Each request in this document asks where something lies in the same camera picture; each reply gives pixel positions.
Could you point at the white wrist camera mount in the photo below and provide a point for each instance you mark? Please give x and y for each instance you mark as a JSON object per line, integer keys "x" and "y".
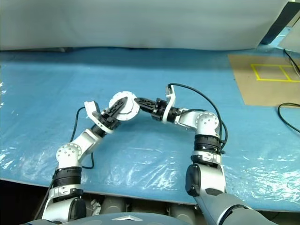
{"x": 90, "y": 107}
{"x": 170, "y": 103}

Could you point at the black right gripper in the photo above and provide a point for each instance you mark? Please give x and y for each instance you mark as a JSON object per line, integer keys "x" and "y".
{"x": 159, "y": 111}

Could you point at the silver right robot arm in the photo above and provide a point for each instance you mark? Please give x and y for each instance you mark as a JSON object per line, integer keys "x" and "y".
{"x": 206, "y": 122}

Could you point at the white backdrop panel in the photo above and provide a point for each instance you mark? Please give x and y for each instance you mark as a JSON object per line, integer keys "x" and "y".
{"x": 140, "y": 23}

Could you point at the brown cardboard sheet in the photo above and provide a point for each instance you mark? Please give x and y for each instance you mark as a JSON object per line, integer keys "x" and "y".
{"x": 264, "y": 93}

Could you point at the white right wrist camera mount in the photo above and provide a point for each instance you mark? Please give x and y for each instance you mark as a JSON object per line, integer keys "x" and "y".
{"x": 170, "y": 103}

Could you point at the dark grey rounded housing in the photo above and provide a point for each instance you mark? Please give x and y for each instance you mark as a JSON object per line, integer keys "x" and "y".
{"x": 114, "y": 205}
{"x": 181, "y": 209}

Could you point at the black slanted stand post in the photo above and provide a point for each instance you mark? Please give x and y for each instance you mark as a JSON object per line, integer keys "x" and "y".
{"x": 276, "y": 25}

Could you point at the white box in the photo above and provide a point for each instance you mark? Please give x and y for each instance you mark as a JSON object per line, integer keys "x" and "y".
{"x": 293, "y": 37}

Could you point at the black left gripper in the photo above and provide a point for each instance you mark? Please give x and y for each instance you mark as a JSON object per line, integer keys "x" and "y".
{"x": 108, "y": 120}

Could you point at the grey robot torso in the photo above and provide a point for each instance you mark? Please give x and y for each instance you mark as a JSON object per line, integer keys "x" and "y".
{"x": 126, "y": 219}

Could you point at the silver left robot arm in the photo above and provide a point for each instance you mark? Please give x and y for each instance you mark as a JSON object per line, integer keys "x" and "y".
{"x": 70, "y": 152}

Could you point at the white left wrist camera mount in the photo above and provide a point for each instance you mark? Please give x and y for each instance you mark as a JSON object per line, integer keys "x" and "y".
{"x": 90, "y": 107}

